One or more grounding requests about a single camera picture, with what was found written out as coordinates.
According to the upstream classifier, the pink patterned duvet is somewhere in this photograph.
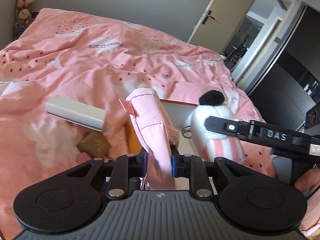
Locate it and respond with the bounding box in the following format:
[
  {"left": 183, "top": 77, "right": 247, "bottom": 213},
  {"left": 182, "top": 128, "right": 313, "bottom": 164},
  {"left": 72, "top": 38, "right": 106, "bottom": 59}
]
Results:
[{"left": 0, "top": 7, "right": 320, "bottom": 240}]

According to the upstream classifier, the dark wardrobe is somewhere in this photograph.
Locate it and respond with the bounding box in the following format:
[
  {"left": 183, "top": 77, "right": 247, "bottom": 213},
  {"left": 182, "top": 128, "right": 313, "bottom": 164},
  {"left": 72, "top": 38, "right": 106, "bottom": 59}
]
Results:
[{"left": 246, "top": 4, "right": 319, "bottom": 130}]

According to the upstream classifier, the cream bedroom door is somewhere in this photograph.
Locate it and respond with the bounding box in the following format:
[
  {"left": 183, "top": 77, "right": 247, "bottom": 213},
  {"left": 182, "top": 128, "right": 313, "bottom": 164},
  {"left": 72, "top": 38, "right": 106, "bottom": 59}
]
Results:
[{"left": 188, "top": 0, "right": 255, "bottom": 53}]

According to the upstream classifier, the orange storage box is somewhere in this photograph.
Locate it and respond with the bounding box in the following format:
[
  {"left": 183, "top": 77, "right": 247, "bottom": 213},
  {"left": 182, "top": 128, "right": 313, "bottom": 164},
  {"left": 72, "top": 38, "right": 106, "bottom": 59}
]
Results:
[{"left": 125, "top": 98, "right": 201, "bottom": 190}]

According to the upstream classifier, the long white box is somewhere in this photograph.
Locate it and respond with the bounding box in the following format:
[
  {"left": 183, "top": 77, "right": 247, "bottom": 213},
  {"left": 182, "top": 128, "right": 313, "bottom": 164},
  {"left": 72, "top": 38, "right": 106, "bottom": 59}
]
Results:
[{"left": 45, "top": 95, "right": 106, "bottom": 132}]

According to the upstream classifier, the stack of plush toys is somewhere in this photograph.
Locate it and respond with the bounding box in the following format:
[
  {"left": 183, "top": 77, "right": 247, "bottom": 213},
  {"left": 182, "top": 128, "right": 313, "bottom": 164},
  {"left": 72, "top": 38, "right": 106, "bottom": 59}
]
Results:
[{"left": 14, "top": 0, "right": 35, "bottom": 37}]

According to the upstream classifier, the person's right hand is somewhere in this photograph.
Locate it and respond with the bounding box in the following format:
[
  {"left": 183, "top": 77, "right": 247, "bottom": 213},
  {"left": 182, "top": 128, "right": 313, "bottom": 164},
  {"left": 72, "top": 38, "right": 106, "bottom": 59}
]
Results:
[{"left": 266, "top": 155, "right": 320, "bottom": 198}]

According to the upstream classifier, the brown square gift box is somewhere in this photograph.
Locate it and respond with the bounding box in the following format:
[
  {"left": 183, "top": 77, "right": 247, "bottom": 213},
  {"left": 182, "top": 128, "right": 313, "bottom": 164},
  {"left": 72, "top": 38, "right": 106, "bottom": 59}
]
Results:
[{"left": 76, "top": 131, "right": 111, "bottom": 158}]

